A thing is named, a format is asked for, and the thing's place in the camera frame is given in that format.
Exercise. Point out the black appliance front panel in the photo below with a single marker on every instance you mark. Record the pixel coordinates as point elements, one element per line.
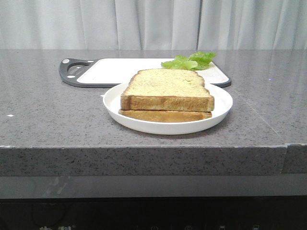
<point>156,213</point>

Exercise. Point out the white round plate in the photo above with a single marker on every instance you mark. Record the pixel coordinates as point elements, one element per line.
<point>223,102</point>

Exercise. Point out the grey curtain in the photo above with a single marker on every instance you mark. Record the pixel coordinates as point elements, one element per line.
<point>153,24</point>

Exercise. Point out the green lettuce leaf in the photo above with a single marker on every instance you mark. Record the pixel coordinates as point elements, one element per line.
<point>197,61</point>

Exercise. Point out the white cutting board black rim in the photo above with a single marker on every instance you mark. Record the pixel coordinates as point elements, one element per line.
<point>106,72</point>

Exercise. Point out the toasted bread slice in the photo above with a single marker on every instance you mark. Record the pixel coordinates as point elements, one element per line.
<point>166,116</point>
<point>167,89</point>

